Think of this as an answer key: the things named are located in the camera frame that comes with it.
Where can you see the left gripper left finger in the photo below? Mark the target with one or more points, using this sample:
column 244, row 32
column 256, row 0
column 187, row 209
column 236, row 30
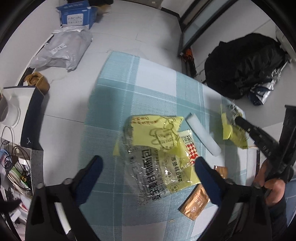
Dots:
column 43, row 222

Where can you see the brown paper ball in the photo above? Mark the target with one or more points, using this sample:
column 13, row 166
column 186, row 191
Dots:
column 39, row 81

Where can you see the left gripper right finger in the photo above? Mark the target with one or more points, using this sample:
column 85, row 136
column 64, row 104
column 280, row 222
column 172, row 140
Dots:
column 242, row 213

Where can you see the large yellow bread wrapper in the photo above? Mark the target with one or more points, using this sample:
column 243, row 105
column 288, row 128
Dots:
column 156, row 159

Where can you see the red checked snack packet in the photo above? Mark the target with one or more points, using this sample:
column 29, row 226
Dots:
column 187, row 137

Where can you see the small yellow wrapper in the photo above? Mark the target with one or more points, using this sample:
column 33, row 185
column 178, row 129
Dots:
column 231, row 131

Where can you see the silver insulated bag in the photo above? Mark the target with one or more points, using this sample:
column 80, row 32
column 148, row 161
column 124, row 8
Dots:
column 259, row 94

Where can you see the person's right hand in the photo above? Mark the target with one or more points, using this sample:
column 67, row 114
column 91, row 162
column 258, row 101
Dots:
column 275, row 185

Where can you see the grey plastic mailer bag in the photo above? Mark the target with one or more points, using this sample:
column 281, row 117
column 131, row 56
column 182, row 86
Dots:
column 65, row 49

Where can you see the brown sachet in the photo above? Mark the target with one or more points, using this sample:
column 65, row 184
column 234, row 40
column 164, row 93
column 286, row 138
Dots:
column 195, row 203
column 223, row 171

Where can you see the blue cardboard box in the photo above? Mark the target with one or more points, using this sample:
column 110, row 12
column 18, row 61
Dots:
column 77, row 14

